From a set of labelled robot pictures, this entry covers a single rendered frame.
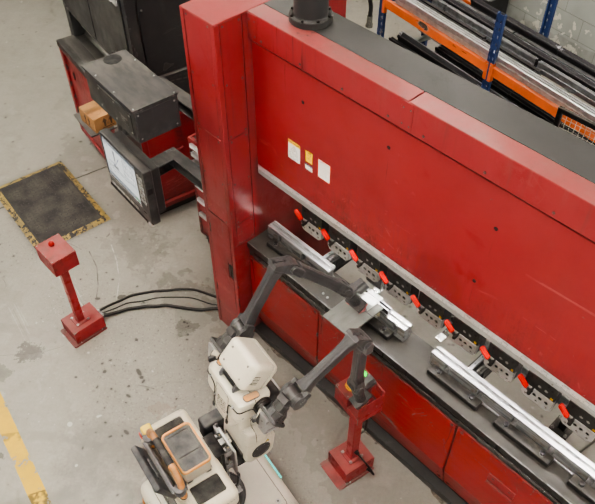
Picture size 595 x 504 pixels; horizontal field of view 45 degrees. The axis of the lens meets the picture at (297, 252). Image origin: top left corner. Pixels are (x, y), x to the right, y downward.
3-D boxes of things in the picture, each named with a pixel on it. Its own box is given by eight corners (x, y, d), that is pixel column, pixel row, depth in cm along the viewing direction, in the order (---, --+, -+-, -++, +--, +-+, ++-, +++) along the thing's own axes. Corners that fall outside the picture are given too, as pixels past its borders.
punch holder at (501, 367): (482, 363, 326) (489, 342, 314) (493, 353, 330) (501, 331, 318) (510, 384, 319) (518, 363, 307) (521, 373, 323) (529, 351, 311)
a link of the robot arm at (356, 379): (349, 331, 314) (365, 348, 308) (360, 325, 316) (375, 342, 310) (343, 383, 346) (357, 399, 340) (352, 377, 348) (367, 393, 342)
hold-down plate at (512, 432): (492, 425, 339) (493, 421, 336) (498, 418, 341) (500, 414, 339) (546, 468, 324) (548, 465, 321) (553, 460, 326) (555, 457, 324)
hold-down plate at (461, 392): (426, 372, 359) (427, 369, 356) (433, 366, 361) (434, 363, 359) (475, 411, 344) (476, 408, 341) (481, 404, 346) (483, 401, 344)
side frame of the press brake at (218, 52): (218, 318, 492) (178, 5, 325) (308, 256, 532) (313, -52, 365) (242, 340, 480) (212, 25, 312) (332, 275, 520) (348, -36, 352)
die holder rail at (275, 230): (268, 236, 424) (267, 225, 417) (275, 231, 427) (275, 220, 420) (327, 283, 399) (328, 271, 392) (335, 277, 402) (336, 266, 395)
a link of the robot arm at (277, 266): (269, 249, 320) (279, 261, 313) (293, 255, 328) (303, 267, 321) (227, 329, 334) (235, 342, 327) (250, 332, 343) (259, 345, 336)
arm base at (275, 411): (258, 405, 308) (273, 426, 301) (270, 391, 307) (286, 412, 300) (268, 407, 315) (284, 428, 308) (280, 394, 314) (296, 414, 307)
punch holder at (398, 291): (384, 290, 356) (387, 267, 344) (395, 281, 360) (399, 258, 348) (407, 307, 349) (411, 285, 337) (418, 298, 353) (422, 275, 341)
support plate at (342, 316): (322, 316, 368) (322, 315, 368) (358, 289, 381) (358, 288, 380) (347, 337, 359) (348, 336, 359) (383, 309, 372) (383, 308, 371)
